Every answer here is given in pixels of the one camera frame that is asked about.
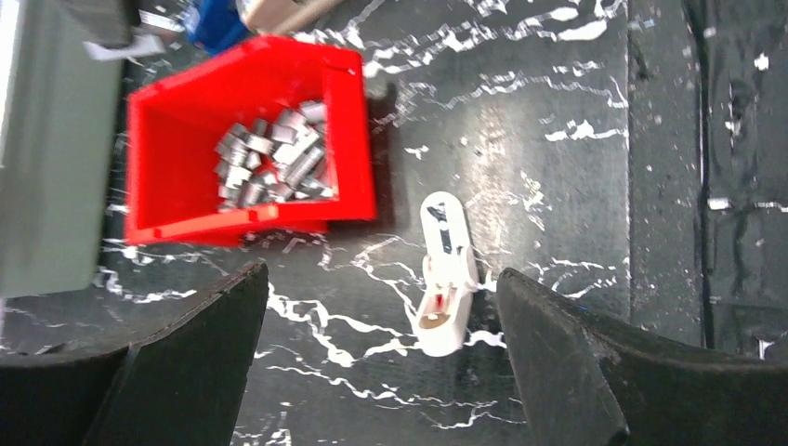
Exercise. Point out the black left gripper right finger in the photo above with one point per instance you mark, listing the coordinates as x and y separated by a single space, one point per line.
586 378

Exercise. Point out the red plastic bin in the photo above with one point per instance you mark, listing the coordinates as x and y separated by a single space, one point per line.
174 126

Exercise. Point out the blue stapler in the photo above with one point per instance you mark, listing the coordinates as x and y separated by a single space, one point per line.
214 25

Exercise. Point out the pile of staple strips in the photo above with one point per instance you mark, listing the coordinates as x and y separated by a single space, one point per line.
275 162

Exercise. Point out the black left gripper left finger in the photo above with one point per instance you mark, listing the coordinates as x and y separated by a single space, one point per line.
177 380

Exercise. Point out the clear plastic storage box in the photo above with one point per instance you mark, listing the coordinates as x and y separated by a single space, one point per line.
58 128

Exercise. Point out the black silver stapler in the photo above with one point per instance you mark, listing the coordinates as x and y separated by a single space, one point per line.
280 17

